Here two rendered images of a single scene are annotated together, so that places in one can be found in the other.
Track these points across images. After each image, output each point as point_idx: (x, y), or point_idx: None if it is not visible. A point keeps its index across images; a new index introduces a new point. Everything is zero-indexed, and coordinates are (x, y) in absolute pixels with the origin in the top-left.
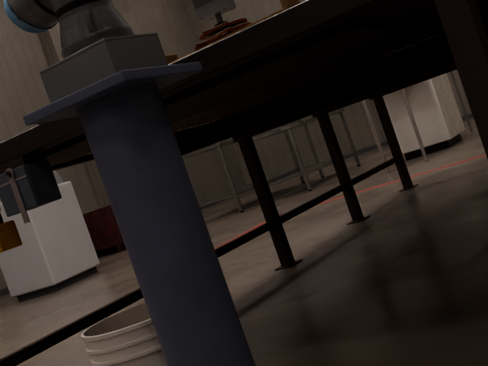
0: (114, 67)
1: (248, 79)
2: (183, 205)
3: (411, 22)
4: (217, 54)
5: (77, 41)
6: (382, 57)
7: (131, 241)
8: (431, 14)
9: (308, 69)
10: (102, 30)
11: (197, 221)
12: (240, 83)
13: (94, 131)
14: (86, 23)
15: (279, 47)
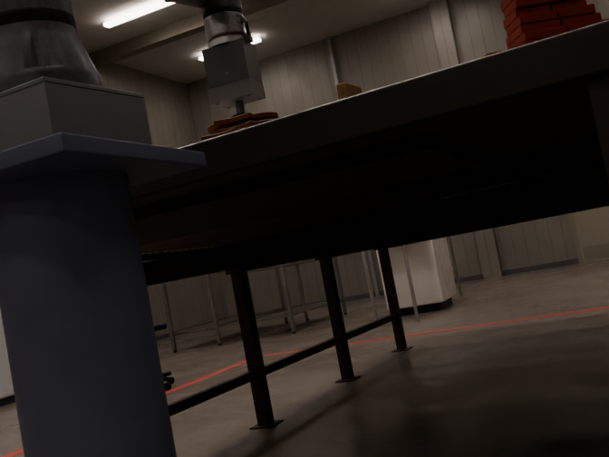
0: (53, 128)
1: (265, 199)
2: (135, 386)
3: (482, 161)
4: (232, 149)
5: (0, 78)
6: (427, 201)
7: (32, 438)
8: (499, 158)
9: (332, 202)
10: (48, 68)
11: (155, 415)
12: (252, 203)
13: (0, 234)
14: (21, 51)
15: (326, 154)
